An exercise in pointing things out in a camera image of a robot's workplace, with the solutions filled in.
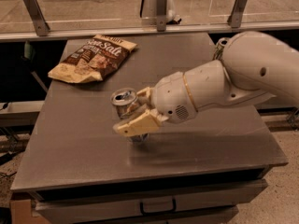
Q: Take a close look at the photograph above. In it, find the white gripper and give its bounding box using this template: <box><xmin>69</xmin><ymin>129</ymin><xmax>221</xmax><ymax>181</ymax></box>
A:
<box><xmin>113</xmin><ymin>72</ymin><xmax>197</xmax><ymax>137</ymax></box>

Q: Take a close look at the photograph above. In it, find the silver redbull can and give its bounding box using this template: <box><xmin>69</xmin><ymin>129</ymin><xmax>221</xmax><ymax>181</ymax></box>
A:
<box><xmin>110</xmin><ymin>88</ymin><xmax>150</xmax><ymax>144</ymax></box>

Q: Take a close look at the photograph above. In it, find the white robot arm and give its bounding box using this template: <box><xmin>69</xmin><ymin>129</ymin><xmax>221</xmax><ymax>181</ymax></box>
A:
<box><xmin>111</xmin><ymin>31</ymin><xmax>299</xmax><ymax>137</ymax></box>

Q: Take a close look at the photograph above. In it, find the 7up soda can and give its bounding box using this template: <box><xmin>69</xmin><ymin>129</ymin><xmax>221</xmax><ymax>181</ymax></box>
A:
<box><xmin>213</xmin><ymin>37</ymin><xmax>230</xmax><ymax>60</ymax></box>

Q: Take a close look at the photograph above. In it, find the sea salt chips bag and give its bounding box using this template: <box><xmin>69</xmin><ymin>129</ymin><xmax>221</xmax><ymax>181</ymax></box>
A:
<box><xmin>48</xmin><ymin>35</ymin><xmax>136</xmax><ymax>84</ymax></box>

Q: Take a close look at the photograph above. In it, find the horizontal metal rail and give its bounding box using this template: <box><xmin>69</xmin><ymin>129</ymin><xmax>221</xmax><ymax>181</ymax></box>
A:
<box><xmin>0</xmin><ymin>21</ymin><xmax>299</xmax><ymax>43</ymax></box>

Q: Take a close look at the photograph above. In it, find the middle metal rail bracket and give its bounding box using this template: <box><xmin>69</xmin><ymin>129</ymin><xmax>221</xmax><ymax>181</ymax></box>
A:
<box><xmin>156</xmin><ymin>0</ymin><xmax>167</xmax><ymax>32</ymax></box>

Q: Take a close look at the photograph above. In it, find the metal rail bracket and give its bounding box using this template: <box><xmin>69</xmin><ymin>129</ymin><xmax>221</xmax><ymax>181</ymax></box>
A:
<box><xmin>227</xmin><ymin>0</ymin><xmax>248</xmax><ymax>28</ymax></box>
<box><xmin>22</xmin><ymin>0</ymin><xmax>50</xmax><ymax>36</ymax></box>
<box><xmin>156</xmin><ymin>0</ymin><xmax>167</xmax><ymax>32</ymax></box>

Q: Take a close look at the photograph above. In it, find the grey drawer with black handle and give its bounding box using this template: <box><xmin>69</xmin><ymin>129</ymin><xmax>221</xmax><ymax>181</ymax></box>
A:
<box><xmin>36</xmin><ymin>179</ymin><xmax>267</xmax><ymax>224</ymax></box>

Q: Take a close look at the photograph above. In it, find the right metal rail bracket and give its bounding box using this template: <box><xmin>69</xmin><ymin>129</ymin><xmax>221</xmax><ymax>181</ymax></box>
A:
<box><xmin>227</xmin><ymin>0</ymin><xmax>248</xmax><ymax>28</ymax></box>

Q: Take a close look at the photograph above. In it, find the left metal rail bracket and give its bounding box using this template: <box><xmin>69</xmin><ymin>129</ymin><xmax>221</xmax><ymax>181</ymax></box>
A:
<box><xmin>22</xmin><ymin>0</ymin><xmax>50</xmax><ymax>36</ymax></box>

